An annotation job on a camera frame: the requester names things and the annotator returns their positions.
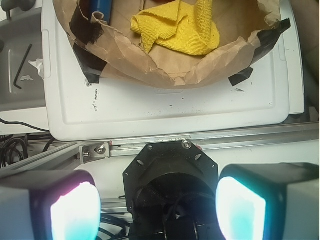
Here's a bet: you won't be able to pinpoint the grey plastic tray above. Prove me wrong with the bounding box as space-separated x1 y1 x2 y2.
0 8 46 112

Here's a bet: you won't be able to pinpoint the brown paper bag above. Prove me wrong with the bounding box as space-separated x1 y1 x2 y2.
53 0 291 89

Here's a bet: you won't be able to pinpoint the black hex key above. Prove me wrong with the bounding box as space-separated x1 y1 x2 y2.
13 43 33 90

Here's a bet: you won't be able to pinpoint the blue cylindrical object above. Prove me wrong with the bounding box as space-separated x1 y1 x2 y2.
89 0 113 23

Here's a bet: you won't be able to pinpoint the red cloth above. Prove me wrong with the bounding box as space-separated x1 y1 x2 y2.
153 0 175 4

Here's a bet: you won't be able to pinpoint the yellow microfiber cloth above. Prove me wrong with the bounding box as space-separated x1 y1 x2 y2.
130 0 220 56

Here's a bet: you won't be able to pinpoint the black cables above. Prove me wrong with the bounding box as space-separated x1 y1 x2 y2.
0 117 59 170

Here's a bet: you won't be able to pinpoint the aluminium extrusion rail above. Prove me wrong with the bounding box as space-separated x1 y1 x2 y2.
0 122 320 181

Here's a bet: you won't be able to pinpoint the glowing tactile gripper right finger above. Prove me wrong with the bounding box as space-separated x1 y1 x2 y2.
215 162 320 240

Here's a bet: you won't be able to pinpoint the silver corner bracket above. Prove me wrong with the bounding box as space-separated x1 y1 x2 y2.
79 141 111 165

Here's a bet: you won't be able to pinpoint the white plastic bin lid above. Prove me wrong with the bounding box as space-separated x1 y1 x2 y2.
41 0 290 141

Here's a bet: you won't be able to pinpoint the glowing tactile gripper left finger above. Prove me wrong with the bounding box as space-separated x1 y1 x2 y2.
0 169 102 240

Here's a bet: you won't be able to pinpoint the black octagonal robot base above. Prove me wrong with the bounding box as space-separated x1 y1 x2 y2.
123 139 223 240

